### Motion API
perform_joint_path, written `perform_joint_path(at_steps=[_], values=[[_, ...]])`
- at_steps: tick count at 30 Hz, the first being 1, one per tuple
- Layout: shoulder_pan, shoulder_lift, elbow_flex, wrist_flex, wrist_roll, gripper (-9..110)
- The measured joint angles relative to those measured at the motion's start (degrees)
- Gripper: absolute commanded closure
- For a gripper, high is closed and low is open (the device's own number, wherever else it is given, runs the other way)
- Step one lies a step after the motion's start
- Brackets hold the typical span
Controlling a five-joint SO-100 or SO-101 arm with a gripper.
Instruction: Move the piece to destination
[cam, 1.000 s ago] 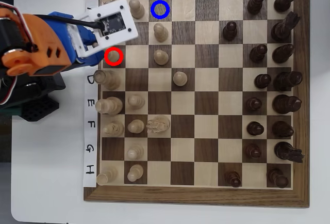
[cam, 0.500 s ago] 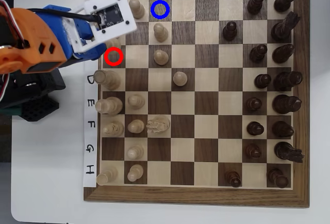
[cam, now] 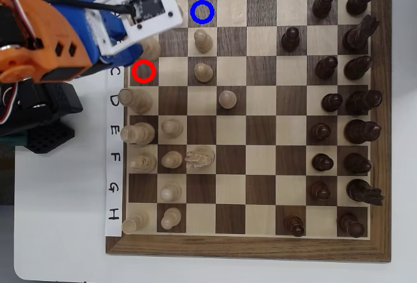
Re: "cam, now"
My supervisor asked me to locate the paper strip with letters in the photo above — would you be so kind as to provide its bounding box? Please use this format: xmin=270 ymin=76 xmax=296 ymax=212
xmin=104 ymin=63 xmax=126 ymax=237

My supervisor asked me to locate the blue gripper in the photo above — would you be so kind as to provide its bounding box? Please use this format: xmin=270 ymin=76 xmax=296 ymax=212
xmin=60 ymin=0 xmax=144 ymax=75

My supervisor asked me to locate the dark wooden queen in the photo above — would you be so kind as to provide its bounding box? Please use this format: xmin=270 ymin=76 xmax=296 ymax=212
xmin=344 ymin=89 xmax=384 ymax=115

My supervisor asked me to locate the green table clamp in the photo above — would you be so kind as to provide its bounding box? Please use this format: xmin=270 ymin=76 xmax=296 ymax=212
xmin=0 ymin=134 xmax=27 ymax=147

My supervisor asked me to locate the wooden chessboard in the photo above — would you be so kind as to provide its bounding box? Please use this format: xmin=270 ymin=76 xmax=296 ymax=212
xmin=105 ymin=0 xmax=392 ymax=263

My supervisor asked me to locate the dark wooden bishop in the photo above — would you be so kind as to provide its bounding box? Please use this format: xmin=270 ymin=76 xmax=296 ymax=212
xmin=343 ymin=55 xmax=373 ymax=81
xmin=343 ymin=152 xmax=373 ymax=175

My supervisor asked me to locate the white red servo wire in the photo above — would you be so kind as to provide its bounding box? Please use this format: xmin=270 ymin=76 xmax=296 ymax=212
xmin=0 ymin=83 xmax=21 ymax=125
xmin=0 ymin=0 xmax=37 ymax=43

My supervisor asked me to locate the light wooden rook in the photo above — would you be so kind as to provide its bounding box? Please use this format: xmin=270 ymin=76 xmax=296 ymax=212
xmin=121 ymin=210 xmax=150 ymax=235

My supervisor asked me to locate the dark wooden rook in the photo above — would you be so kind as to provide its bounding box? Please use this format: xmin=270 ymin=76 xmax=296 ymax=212
xmin=336 ymin=212 xmax=366 ymax=239
xmin=345 ymin=0 xmax=376 ymax=16

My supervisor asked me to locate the light wooden bishop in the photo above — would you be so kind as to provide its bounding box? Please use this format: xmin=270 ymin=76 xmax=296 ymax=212
xmin=140 ymin=37 xmax=163 ymax=58
xmin=129 ymin=152 xmax=158 ymax=173

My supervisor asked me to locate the dark wooden knight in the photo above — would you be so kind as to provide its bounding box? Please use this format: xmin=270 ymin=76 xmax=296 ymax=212
xmin=341 ymin=14 xmax=381 ymax=53
xmin=345 ymin=178 xmax=386 ymax=207

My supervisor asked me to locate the light wooden queen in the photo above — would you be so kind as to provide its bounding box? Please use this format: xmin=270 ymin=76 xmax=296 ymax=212
xmin=117 ymin=87 xmax=154 ymax=115

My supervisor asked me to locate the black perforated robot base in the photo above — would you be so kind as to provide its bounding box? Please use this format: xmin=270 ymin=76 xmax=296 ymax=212
xmin=25 ymin=122 xmax=76 ymax=155

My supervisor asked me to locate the light wooden king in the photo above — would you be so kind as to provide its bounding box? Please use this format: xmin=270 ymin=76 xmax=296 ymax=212
xmin=119 ymin=121 xmax=156 ymax=146

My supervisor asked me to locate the dark wooden pawn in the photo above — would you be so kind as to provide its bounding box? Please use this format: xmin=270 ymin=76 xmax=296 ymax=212
xmin=314 ymin=55 xmax=339 ymax=80
xmin=311 ymin=153 xmax=335 ymax=173
xmin=311 ymin=0 xmax=336 ymax=20
xmin=321 ymin=93 xmax=344 ymax=113
xmin=309 ymin=122 xmax=332 ymax=143
xmin=308 ymin=181 xmax=332 ymax=203
xmin=282 ymin=215 xmax=306 ymax=238
xmin=280 ymin=27 xmax=301 ymax=52

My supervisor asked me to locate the dark wooden king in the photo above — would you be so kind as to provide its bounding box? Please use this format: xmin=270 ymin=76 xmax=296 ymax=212
xmin=343 ymin=119 xmax=382 ymax=145

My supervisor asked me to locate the black camera cable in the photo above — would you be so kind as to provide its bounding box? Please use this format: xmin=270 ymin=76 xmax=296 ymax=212
xmin=42 ymin=0 xmax=137 ymax=17

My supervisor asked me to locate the light wooden knight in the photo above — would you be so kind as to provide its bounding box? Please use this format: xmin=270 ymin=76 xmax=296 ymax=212
xmin=184 ymin=145 xmax=216 ymax=170

